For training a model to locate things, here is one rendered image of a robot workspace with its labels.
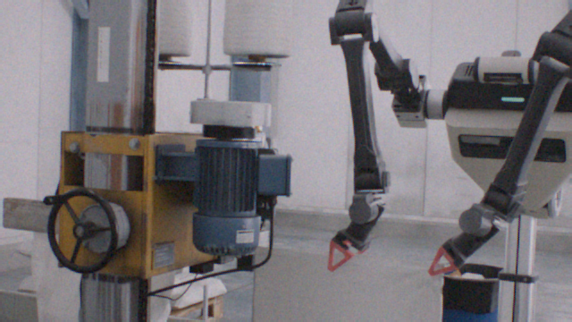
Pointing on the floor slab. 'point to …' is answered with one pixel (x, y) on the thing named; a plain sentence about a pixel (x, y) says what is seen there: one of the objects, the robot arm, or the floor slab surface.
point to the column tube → (102, 295)
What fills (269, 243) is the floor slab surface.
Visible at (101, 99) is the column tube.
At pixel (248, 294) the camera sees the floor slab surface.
